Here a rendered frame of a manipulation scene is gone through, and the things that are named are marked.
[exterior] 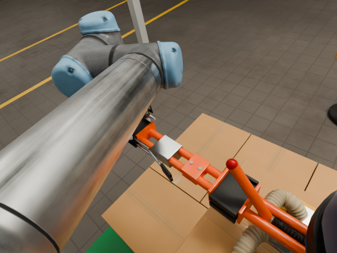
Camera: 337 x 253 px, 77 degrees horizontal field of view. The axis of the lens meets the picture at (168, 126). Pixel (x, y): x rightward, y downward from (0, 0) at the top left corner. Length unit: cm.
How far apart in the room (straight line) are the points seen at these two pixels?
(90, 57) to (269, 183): 58
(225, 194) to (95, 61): 38
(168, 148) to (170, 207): 69
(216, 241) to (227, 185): 17
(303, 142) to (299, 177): 95
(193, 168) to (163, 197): 74
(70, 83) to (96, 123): 21
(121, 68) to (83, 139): 12
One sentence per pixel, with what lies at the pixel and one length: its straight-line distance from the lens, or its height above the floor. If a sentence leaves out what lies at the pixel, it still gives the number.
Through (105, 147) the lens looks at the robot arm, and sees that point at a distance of 18.
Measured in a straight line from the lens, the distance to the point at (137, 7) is 334.
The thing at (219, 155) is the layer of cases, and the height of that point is 54.
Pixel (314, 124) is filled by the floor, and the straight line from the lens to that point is 250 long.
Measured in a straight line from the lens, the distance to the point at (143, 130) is 65.
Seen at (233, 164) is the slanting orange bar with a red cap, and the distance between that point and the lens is 43.
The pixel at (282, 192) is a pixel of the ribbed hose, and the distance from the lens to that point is 62.
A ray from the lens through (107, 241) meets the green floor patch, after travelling 190.
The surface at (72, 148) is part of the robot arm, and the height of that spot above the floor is 157.
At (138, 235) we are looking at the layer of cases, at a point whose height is 54.
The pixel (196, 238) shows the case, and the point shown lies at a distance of 63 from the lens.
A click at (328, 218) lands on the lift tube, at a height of 137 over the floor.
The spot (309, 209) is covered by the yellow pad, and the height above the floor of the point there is 110.
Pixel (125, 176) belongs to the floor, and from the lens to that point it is 210.
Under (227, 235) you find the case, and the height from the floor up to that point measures 107.
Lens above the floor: 168
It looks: 45 degrees down
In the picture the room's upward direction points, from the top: 13 degrees counter-clockwise
